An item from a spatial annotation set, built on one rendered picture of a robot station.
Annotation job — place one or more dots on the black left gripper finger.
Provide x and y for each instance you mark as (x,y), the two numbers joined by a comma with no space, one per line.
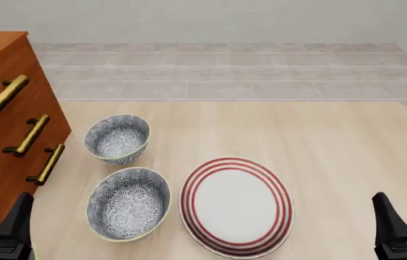
(17,219)

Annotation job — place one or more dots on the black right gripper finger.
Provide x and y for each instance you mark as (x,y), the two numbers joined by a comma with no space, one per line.
(393,222)

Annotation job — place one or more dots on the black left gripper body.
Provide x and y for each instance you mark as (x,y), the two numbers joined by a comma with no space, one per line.
(0,254)

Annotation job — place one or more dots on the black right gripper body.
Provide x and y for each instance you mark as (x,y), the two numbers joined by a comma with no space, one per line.
(405,253)

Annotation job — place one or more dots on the large patterned blue-grey bowl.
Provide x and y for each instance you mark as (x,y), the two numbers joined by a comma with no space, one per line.
(127,205)

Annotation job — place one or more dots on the small patterned blue-grey bowl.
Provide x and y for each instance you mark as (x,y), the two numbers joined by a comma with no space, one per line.
(118,140)

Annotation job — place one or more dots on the white plate with red rings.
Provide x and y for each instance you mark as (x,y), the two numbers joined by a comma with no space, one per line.
(235,208)

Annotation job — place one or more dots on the wooden cabinet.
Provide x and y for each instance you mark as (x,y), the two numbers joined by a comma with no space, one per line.
(4,57)

